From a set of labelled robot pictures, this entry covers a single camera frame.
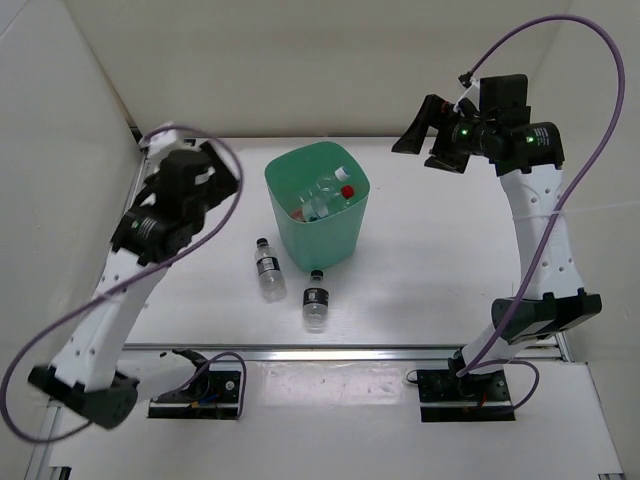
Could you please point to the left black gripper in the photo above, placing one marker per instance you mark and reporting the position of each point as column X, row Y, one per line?
column 225, row 181

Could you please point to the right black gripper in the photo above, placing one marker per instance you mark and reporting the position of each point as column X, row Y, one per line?
column 435, row 111

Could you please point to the red label bottle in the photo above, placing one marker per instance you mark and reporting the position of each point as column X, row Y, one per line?
column 315, row 209

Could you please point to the clear bottle white cap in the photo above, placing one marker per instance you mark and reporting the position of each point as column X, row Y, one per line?
column 325, row 187

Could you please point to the clear bottle black label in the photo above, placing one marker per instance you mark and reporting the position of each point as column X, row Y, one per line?
column 270, row 277

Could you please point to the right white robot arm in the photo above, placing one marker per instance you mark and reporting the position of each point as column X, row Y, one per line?
column 528, row 159

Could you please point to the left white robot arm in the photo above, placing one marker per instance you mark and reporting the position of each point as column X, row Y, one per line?
column 88, row 375

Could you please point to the green plastic bin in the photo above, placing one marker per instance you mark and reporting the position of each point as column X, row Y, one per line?
column 323, row 243

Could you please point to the short bottle black label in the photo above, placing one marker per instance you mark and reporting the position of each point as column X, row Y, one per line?
column 315, row 304

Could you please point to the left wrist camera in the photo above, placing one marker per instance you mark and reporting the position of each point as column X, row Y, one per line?
column 184, row 172

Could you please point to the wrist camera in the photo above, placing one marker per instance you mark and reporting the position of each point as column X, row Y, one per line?
column 500, row 93
column 184, row 172

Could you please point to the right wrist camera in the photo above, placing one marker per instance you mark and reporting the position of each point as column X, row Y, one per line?
column 500, row 93

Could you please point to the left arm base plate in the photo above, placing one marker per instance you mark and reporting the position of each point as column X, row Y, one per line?
column 218, row 393

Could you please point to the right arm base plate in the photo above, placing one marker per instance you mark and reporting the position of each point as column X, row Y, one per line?
column 445, row 398

